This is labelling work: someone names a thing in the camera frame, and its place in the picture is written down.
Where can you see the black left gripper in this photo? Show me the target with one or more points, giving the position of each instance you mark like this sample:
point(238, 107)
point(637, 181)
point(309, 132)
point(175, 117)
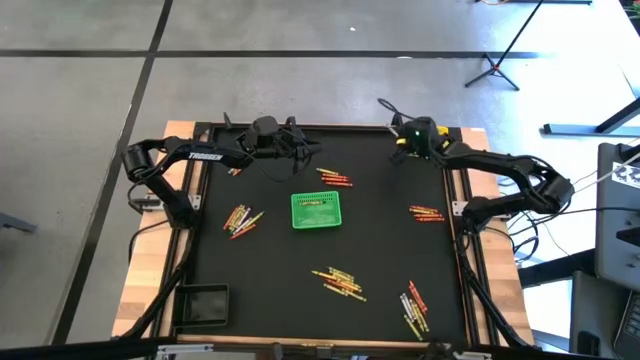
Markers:
point(270, 147)

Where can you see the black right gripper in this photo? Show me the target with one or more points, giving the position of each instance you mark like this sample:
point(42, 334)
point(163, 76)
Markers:
point(420, 140)

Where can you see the orange crayon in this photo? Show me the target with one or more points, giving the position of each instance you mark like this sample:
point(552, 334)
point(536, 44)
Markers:
point(424, 208)
point(236, 172)
point(428, 215)
point(231, 218)
point(336, 176)
point(341, 286)

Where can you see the white crayon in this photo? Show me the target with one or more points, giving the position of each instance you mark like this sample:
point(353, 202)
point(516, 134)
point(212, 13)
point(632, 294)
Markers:
point(242, 221)
point(406, 306)
point(411, 307)

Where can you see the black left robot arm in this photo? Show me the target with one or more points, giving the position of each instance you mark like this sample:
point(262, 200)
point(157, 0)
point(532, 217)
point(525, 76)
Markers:
point(205, 156)

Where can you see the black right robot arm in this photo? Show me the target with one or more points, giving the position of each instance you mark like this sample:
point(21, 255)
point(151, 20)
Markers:
point(500, 162)

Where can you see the green plastic basket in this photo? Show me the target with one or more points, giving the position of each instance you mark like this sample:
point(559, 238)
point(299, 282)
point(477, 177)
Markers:
point(320, 217)

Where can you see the yellow-green crayon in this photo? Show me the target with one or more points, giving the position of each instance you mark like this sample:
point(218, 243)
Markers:
point(252, 221)

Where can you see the black tripod stand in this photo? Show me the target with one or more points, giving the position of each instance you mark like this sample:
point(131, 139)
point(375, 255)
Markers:
point(517, 34)

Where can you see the black plastic tray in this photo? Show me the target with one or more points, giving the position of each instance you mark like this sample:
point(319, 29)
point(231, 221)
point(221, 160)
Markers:
point(202, 305)

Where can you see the black table base leg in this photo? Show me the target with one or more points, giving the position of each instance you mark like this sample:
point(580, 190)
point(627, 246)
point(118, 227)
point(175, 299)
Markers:
point(590, 130)

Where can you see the grey cabinet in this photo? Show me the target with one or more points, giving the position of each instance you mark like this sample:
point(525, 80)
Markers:
point(617, 225)

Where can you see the dark grey computer case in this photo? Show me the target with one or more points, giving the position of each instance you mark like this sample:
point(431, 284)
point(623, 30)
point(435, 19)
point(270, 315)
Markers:
point(600, 320)

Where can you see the grey floor object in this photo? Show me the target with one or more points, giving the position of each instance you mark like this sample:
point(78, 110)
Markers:
point(17, 222)

